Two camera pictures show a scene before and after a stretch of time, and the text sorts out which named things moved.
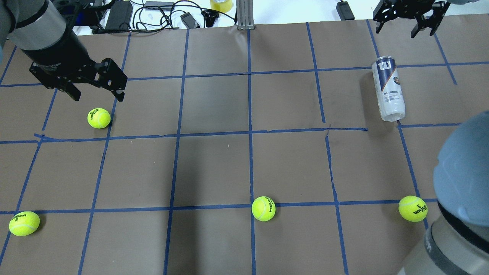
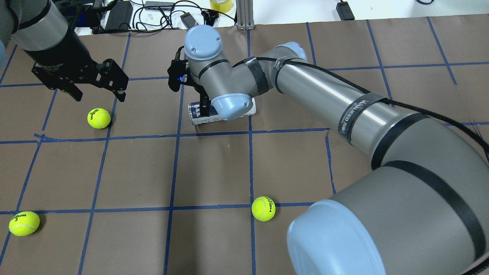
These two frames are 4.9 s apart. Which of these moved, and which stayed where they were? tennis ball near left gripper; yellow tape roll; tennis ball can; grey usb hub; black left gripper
Moved: tennis ball can
Stayed: yellow tape roll; black left gripper; tennis ball near left gripper; grey usb hub
